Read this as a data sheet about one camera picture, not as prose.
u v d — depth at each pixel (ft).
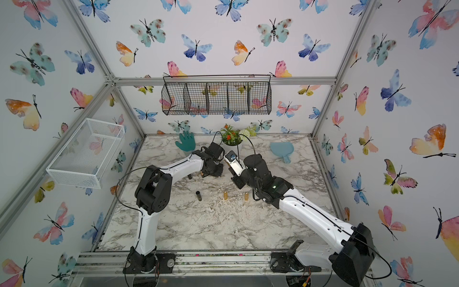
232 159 2.03
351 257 1.22
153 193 1.79
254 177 1.82
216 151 2.72
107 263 2.48
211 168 2.77
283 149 3.74
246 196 2.96
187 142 3.87
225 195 2.95
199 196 2.93
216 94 3.21
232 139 3.23
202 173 2.84
